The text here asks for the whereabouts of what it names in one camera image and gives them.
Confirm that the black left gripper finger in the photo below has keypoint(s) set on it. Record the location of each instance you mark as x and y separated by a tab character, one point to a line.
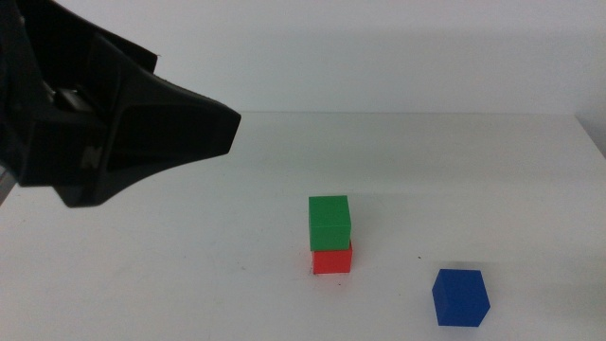
118	42
175	128

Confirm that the green cube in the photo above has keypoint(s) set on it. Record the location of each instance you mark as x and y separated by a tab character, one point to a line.
330	222

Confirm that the red cube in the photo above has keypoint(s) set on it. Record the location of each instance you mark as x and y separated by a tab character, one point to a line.
331	263

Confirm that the blue cube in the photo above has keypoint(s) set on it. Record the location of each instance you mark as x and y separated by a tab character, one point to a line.
459	298

